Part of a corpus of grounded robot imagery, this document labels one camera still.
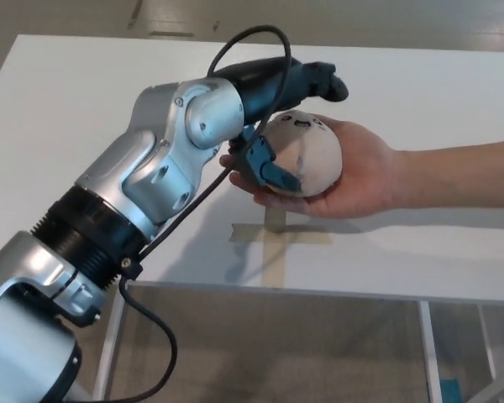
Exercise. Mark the person's bare hand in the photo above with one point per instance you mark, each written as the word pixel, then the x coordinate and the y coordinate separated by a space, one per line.
pixel 361 176

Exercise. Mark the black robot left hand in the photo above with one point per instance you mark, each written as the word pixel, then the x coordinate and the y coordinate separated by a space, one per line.
pixel 273 84

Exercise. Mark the blue floor tape piece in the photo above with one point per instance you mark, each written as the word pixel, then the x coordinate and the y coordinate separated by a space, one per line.
pixel 449 386

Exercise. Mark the white table leg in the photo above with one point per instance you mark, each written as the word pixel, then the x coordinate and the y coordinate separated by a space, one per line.
pixel 111 344
pixel 429 352
pixel 488 344

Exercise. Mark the person's bare forearm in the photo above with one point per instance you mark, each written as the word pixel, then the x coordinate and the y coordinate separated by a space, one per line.
pixel 458 176

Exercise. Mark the pink dumpling plush toy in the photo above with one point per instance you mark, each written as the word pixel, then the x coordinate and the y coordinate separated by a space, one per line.
pixel 315 159

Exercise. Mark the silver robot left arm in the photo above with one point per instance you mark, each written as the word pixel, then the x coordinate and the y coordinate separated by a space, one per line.
pixel 151 168

